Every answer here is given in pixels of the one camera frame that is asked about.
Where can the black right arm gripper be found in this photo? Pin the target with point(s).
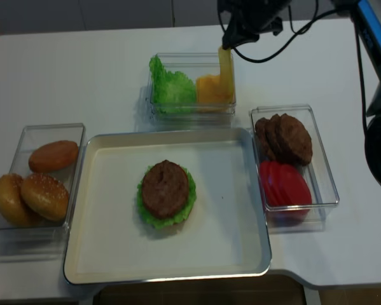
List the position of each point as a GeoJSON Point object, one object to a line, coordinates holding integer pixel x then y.
{"type": "Point", "coordinates": [249, 19]}

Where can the yellow cheese slice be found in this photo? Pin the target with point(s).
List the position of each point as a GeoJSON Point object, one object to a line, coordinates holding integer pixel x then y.
{"type": "Point", "coordinates": [226, 71]}

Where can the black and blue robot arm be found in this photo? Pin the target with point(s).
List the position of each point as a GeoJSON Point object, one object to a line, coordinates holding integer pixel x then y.
{"type": "Point", "coordinates": [367, 28]}

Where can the orange cheese slice stack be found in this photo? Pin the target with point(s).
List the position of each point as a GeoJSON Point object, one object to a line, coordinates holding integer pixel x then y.
{"type": "Point", "coordinates": [215, 93]}

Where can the clear lettuce and cheese box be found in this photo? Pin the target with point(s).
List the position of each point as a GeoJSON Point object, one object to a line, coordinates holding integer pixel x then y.
{"type": "Point", "coordinates": [194, 65]}

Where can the green lettuce leaf in box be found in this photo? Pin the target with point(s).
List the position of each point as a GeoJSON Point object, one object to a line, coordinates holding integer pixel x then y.
{"type": "Point", "coordinates": [173, 92]}

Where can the green lettuce under patty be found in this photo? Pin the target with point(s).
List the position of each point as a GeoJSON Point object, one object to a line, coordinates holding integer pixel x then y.
{"type": "Point", "coordinates": [143, 213]}

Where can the middle brown patty in box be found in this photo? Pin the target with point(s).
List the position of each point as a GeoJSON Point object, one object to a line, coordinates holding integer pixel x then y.
{"type": "Point", "coordinates": [270, 131]}

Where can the brown patty in box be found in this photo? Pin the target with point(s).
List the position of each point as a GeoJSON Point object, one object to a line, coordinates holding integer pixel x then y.
{"type": "Point", "coordinates": [260, 132]}
{"type": "Point", "coordinates": [270, 131]}
{"type": "Point", "coordinates": [294, 140]}

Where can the back brown patty in box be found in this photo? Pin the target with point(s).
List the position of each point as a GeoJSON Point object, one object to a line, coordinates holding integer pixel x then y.
{"type": "Point", "coordinates": [260, 132]}

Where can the front brown patty in box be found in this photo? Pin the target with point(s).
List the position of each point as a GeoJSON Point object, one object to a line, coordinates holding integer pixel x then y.
{"type": "Point", "coordinates": [294, 140]}

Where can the back red tomato slice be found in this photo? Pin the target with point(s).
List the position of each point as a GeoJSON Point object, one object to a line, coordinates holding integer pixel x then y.
{"type": "Point", "coordinates": [264, 167]}

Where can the red tomato slice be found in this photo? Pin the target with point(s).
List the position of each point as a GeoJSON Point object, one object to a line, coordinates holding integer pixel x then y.
{"type": "Point", "coordinates": [264, 167]}
{"type": "Point", "coordinates": [276, 195]}
{"type": "Point", "coordinates": [292, 188]}

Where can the middle red tomato slice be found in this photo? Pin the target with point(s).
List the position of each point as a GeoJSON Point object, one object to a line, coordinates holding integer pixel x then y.
{"type": "Point", "coordinates": [276, 195]}

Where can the clear patty and tomato box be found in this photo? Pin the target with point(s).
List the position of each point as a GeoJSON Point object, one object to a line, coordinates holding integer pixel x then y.
{"type": "Point", "coordinates": [317, 175]}

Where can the brown patty on burger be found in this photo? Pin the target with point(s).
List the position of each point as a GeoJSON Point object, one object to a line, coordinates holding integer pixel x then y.
{"type": "Point", "coordinates": [165, 190]}

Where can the front red tomato slice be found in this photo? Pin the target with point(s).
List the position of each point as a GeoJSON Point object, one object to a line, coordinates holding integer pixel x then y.
{"type": "Point", "coordinates": [292, 188]}

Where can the silver metal baking tray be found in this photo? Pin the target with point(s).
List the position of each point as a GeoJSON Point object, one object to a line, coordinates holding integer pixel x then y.
{"type": "Point", "coordinates": [164, 273]}

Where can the white tray liner paper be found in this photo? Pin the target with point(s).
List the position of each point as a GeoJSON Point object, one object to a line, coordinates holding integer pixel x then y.
{"type": "Point", "coordinates": [114, 228]}

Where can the orange bun bottom in box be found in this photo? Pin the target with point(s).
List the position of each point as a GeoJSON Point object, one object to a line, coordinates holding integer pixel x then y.
{"type": "Point", "coordinates": [53, 156]}

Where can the right sesame bun top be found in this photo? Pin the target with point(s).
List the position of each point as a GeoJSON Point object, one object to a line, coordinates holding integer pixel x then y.
{"type": "Point", "coordinates": [46, 196]}

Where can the sesame bun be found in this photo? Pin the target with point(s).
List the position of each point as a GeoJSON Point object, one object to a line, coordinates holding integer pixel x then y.
{"type": "Point", "coordinates": [46, 196]}
{"type": "Point", "coordinates": [12, 206]}

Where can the clear plastic bun box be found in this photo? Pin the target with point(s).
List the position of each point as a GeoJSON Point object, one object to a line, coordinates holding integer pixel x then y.
{"type": "Point", "coordinates": [32, 138]}

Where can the left sesame bun top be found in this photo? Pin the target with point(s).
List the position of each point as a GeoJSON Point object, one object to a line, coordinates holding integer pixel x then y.
{"type": "Point", "coordinates": [12, 206]}

